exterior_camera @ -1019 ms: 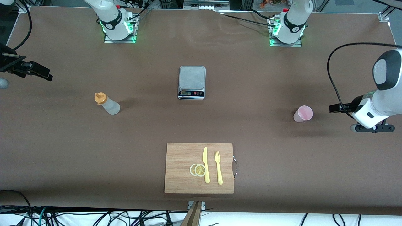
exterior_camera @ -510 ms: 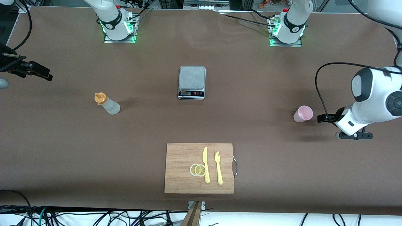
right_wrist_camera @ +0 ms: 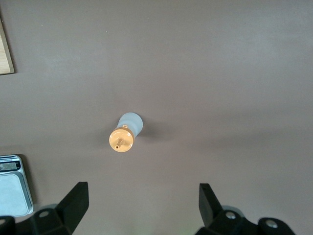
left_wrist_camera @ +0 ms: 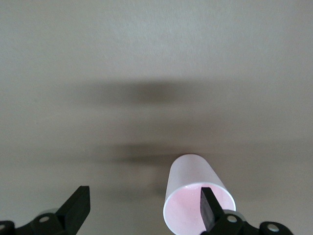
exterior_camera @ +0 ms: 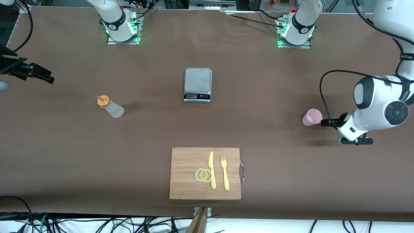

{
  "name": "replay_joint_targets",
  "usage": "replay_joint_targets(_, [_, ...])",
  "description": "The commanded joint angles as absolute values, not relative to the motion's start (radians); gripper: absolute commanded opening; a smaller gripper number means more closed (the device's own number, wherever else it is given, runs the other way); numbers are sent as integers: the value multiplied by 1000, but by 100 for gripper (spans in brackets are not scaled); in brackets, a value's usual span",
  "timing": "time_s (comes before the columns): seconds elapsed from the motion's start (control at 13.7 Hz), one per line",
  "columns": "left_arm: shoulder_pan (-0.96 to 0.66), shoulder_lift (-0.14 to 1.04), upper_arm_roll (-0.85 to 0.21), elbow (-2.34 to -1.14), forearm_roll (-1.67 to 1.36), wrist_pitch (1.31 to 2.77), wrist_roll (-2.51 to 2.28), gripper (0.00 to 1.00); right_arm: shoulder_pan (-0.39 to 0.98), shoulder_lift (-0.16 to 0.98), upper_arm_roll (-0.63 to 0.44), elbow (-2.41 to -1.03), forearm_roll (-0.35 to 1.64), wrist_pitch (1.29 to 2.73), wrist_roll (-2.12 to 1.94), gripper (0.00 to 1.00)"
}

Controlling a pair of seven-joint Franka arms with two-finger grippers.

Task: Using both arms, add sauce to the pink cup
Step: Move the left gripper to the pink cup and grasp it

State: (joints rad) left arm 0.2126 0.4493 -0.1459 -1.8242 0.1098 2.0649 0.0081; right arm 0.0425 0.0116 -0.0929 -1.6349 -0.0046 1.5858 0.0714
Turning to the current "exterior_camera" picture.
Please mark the clear sauce bottle orange cap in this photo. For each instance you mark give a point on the clear sauce bottle orange cap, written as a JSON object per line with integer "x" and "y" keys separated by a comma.
{"x": 111, "y": 108}

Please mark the pink plastic cup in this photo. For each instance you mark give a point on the pink plastic cup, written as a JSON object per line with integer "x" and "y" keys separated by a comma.
{"x": 311, "y": 118}

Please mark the wooden post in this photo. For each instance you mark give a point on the wooden post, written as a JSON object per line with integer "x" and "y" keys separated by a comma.
{"x": 198, "y": 223}

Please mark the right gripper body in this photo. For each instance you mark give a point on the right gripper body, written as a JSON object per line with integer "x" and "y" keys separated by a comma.
{"x": 9, "y": 66}

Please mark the yellow plastic knife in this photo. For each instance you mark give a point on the yellow plastic knife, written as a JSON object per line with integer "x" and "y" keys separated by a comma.
{"x": 212, "y": 174}

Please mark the yellow plastic fork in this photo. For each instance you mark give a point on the yellow plastic fork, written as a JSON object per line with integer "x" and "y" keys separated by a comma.
{"x": 225, "y": 178}

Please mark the lemon slice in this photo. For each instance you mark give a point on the lemon slice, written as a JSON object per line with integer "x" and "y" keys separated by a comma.
{"x": 197, "y": 175}
{"x": 206, "y": 175}

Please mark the silver digital kitchen scale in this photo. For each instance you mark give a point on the silver digital kitchen scale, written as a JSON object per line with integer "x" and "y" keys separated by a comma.
{"x": 197, "y": 81}

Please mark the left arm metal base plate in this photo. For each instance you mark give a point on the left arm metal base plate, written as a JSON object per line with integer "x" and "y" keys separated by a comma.
{"x": 294, "y": 46}

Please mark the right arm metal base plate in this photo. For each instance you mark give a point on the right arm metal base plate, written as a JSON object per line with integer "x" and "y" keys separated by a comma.
{"x": 124, "y": 40}

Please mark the wooden cutting board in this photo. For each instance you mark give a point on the wooden cutting board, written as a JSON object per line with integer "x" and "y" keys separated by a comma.
{"x": 187, "y": 174}

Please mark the grey metal rack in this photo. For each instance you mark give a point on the grey metal rack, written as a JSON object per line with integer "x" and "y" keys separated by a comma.
{"x": 212, "y": 5}

